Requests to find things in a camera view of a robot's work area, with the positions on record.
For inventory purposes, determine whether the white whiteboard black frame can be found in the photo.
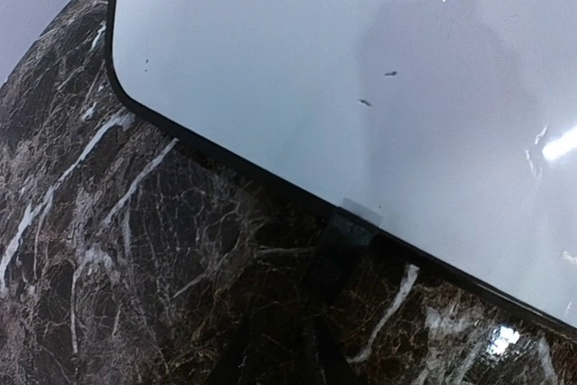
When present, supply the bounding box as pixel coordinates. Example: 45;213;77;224
106;0;576;335

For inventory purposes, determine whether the black whiteboard stand clip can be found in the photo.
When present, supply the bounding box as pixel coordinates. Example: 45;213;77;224
302;197;383;305

